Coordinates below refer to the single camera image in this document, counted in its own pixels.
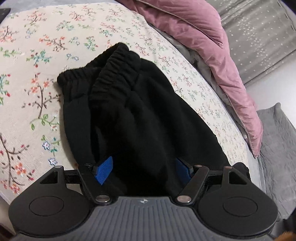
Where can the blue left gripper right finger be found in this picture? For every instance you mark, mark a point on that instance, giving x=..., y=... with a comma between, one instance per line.
x=184, y=170

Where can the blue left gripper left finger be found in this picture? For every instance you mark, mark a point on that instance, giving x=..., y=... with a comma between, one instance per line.
x=103, y=171

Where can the black pants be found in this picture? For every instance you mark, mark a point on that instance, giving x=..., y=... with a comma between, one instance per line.
x=123, y=107

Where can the grey quilted pillow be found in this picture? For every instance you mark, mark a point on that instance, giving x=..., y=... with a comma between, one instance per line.
x=277, y=156

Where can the floral bed sheet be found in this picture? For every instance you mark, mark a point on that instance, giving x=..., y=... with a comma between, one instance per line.
x=38, y=44

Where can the pink duvet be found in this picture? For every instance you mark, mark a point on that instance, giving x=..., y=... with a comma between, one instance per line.
x=197, y=25

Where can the grey star curtain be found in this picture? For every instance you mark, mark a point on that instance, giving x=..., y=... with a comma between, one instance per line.
x=261, y=36

